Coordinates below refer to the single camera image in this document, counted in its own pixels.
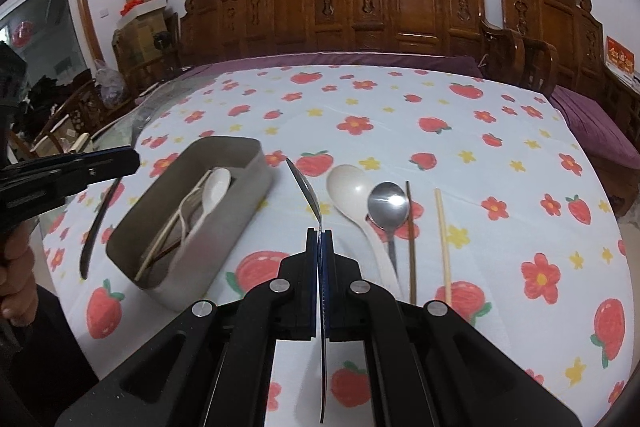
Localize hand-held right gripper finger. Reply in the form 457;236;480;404
55;228;321;427
322;229;586;427

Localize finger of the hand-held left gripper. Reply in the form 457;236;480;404
0;148;142;226

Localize dark slender metal utensil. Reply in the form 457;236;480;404
79;176;125;281

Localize dark wooden chopstick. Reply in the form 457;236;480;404
149;227;189;266
404;181;419;306

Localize metal spoon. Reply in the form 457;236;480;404
367;182;409;289
286;158;331;425

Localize large white spoon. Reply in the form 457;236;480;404
326;164;402;304

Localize grey metal box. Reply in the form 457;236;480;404
106;136;275;313

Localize light wooden chopstick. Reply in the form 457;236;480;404
434;188;454;309
134;172;213;282

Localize white plastic fork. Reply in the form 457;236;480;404
176;179;213;239

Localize small white spoon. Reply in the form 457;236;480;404
182;167;232;253

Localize person's left hand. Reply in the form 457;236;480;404
0;222;39;328

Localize red window decoration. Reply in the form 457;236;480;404
15;22;42;48

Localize wooden chair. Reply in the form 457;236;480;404
10;77;137;158

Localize clear plastic bag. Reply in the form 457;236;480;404
95;67;127;108

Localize large brown cardboard boxes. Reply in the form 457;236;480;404
112;14;176;74

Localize white flat box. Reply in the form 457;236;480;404
117;0;171;30

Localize black electric fan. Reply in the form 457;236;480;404
152;29;176;68

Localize person's dark clothing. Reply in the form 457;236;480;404
0;282;103;427

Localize strawberry print tablecloth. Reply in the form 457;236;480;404
42;64;640;413

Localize long purple sofa cushion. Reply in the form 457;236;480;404
180;52;484;80

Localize carved wooden sofa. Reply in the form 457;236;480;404
177;0;561;98

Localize square purple seat cushion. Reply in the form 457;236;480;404
550;86;640;164

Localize carved wooden armchair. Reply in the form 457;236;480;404
500;0;640;219

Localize wooden side table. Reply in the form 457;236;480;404
606;67;640;108

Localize red gift box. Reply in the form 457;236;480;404
605;36;636;76

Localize glass door with wooden frame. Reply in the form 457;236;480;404
0;0;105;108

